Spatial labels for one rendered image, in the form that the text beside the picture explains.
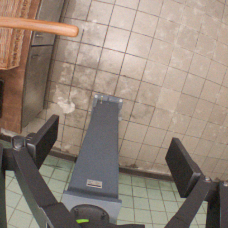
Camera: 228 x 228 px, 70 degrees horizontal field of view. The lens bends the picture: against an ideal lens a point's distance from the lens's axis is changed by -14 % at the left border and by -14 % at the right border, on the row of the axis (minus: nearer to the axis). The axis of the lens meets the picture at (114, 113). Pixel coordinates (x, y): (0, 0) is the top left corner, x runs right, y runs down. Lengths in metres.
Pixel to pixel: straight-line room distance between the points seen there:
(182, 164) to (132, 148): 1.75
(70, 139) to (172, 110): 1.05
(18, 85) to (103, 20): 0.89
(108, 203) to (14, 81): 0.94
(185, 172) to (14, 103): 1.22
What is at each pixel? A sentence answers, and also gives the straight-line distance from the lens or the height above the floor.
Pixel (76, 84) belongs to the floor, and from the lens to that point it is 1.72.
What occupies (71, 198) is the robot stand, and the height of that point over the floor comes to 1.20.
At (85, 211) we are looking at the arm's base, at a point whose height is 1.23.
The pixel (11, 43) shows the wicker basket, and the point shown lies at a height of 0.72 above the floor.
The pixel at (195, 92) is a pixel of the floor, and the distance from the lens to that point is 1.84.
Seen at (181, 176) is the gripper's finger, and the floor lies 1.51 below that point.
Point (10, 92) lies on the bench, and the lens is 1.30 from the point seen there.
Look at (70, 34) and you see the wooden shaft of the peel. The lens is 0.45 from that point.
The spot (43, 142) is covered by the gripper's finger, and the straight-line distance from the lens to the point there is 0.17.
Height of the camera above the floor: 1.64
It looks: 70 degrees down
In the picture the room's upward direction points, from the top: 177 degrees counter-clockwise
